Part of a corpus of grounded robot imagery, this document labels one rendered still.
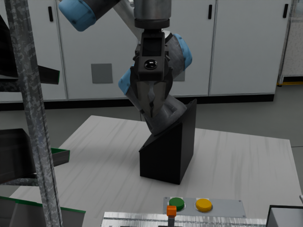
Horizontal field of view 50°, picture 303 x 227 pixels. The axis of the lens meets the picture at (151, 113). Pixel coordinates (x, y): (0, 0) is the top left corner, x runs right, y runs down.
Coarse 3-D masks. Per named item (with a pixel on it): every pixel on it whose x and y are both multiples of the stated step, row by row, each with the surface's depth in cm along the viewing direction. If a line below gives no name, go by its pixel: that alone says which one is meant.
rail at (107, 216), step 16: (112, 224) 78; (128, 224) 78; (144, 224) 78; (160, 224) 78; (176, 224) 78; (192, 224) 78; (208, 224) 78; (224, 224) 79; (240, 224) 79; (256, 224) 78
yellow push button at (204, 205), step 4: (200, 200) 84; (204, 200) 84; (208, 200) 84; (196, 204) 83; (200, 204) 83; (204, 204) 83; (208, 204) 83; (200, 208) 82; (204, 208) 82; (208, 208) 82
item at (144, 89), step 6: (138, 84) 68; (144, 84) 68; (138, 90) 69; (144, 90) 69; (138, 96) 69; (144, 96) 69; (144, 102) 70; (144, 108) 71; (150, 108) 71; (150, 114) 72
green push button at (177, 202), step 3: (174, 198) 85; (177, 198) 85; (180, 198) 85; (171, 201) 84; (174, 201) 84; (177, 201) 84; (180, 201) 84; (183, 201) 84; (171, 204) 83; (174, 204) 83; (177, 204) 83; (180, 204) 83; (183, 204) 83; (177, 207) 82; (180, 207) 82; (183, 207) 83
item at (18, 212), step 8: (0, 200) 64; (8, 200) 66; (16, 200) 48; (24, 200) 72; (0, 208) 64; (8, 208) 66; (16, 208) 48; (24, 208) 50; (32, 208) 52; (40, 208) 54; (64, 208) 63; (0, 216) 64; (8, 216) 67; (16, 216) 48; (24, 216) 50; (32, 216) 52; (40, 216) 55; (64, 216) 64; (72, 216) 67; (80, 216) 71; (0, 224) 50; (8, 224) 53; (16, 224) 48; (24, 224) 50; (32, 224) 53; (40, 224) 55; (64, 224) 64; (72, 224) 68; (80, 224) 72
